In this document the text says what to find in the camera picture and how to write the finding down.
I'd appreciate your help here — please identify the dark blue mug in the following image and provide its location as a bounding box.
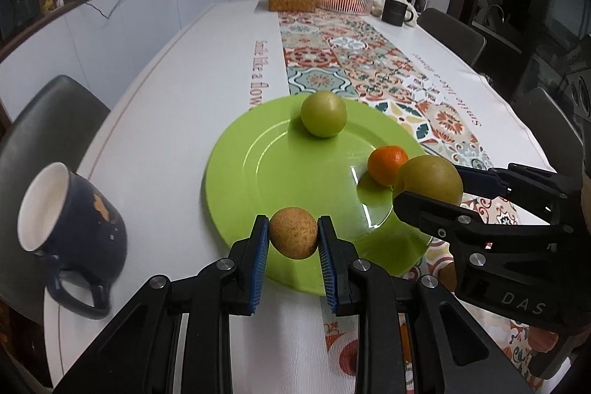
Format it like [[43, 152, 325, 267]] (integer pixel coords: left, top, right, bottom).
[[17, 162, 128, 321]]

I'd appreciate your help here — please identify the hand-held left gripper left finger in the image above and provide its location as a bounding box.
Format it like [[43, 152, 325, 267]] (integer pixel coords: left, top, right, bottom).
[[53, 215, 271, 394]]

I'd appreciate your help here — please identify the large green-brown round fruit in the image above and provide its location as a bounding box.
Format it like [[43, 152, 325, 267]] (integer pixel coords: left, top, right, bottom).
[[394, 155, 464, 207]]

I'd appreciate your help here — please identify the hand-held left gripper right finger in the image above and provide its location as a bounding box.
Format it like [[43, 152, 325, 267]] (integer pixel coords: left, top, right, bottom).
[[316, 215, 533, 394]]

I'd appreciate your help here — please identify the green plate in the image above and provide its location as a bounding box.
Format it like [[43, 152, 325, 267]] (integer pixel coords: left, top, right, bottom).
[[204, 94, 434, 297]]

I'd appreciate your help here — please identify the white tablecloth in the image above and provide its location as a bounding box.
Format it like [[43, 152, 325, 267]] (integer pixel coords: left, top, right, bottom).
[[44, 0, 557, 388]]

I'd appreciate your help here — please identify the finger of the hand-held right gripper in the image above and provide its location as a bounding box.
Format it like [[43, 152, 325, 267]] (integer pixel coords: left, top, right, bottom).
[[392, 190, 577, 271], [455, 162, 583, 215]]

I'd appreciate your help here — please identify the small brown round fruit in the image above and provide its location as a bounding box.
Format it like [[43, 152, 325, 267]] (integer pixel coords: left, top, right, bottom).
[[269, 207, 320, 260]]

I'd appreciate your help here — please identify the patterned table runner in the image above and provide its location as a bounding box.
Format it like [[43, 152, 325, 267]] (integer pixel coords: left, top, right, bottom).
[[276, 8, 575, 381]]

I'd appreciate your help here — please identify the orange mandarin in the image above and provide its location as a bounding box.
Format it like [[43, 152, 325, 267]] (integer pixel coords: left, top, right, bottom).
[[368, 145, 410, 187]]

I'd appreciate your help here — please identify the green round fruit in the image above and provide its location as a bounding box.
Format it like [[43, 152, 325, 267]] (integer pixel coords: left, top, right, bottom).
[[300, 91, 347, 139]]

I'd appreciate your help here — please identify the grey chair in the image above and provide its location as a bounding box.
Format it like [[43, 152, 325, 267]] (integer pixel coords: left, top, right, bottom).
[[0, 75, 112, 299], [417, 8, 488, 69], [521, 86, 586, 175]]

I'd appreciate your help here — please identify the black mug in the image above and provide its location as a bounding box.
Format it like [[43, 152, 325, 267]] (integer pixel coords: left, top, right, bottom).
[[381, 0, 414, 26]]

